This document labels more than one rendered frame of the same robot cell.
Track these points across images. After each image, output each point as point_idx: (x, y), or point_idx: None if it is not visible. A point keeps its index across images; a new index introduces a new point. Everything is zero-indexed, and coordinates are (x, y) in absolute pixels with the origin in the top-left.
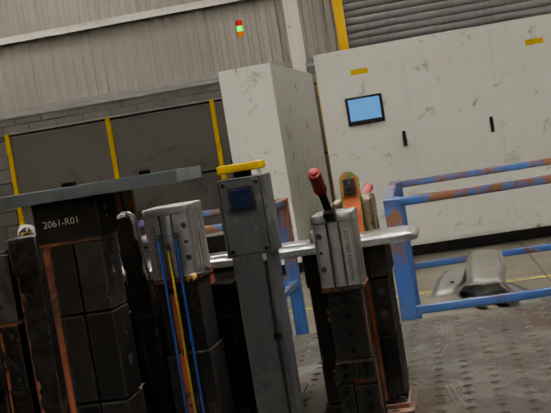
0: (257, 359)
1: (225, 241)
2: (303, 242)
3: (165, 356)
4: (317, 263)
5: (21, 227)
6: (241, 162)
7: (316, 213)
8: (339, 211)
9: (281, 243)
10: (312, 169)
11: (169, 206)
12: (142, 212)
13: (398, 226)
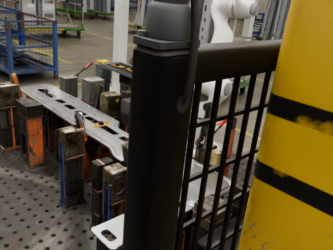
0: None
1: (110, 79)
2: (45, 94)
3: None
4: (77, 89)
5: (81, 113)
6: (102, 60)
7: (68, 78)
8: (70, 75)
9: (41, 97)
10: (91, 61)
11: (99, 77)
12: (104, 80)
13: (23, 87)
